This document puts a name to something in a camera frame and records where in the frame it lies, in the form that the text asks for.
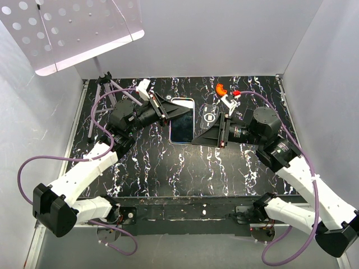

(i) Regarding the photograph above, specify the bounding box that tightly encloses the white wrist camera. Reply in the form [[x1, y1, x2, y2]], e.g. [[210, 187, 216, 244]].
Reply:
[[136, 78, 150, 101], [220, 91, 241, 116]]

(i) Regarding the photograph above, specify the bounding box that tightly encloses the black front mounting rail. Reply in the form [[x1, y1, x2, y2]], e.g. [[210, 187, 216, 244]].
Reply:
[[84, 196, 295, 236]]

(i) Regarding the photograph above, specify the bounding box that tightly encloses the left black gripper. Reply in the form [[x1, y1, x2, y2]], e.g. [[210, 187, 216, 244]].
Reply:
[[126, 93, 190, 136]]

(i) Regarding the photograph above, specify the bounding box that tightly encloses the clear phone case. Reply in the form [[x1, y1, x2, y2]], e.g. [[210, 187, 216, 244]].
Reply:
[[200, 104, 219, 130]]

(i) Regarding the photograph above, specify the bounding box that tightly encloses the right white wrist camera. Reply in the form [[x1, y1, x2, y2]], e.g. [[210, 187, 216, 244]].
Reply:
[[220, 91, 241, 116]]

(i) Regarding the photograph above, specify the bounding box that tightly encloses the perforated white music stand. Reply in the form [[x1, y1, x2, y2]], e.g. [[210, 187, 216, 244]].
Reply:
[[1, 1, 145, 145]]

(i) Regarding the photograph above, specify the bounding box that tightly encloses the purple cable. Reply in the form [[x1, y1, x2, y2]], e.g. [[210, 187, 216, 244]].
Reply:
[[17, 88, 140, 256], [238, 91, 320, 266]]

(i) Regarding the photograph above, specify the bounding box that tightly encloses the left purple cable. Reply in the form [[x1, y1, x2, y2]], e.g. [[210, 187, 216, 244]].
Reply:
[[17, 88, 140, 256]]

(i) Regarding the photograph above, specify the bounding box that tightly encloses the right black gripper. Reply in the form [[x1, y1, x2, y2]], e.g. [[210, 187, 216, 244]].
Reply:
[[191, 112, 264, 148]]

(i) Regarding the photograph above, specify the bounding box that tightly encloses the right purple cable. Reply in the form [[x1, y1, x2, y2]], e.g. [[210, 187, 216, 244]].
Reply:
[[238, 91, 320, 266]]

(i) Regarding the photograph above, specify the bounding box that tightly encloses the orange curved plastic part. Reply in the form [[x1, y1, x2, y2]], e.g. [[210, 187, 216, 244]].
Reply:
[[215, 84, 227, 97]]

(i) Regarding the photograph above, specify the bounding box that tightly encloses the phone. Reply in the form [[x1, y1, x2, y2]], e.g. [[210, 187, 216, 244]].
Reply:
[[169, 98, 195, 144]]

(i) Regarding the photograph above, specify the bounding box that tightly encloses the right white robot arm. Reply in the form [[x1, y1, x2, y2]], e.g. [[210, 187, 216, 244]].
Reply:
[[191, 107, 358, 258]]

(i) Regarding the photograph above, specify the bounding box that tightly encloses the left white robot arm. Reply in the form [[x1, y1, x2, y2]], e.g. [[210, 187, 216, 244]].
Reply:
[[33, 93, 192, 238]]

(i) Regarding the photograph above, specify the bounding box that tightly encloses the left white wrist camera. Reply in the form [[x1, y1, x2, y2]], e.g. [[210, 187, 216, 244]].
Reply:
[[136, 78, 150, 101]]

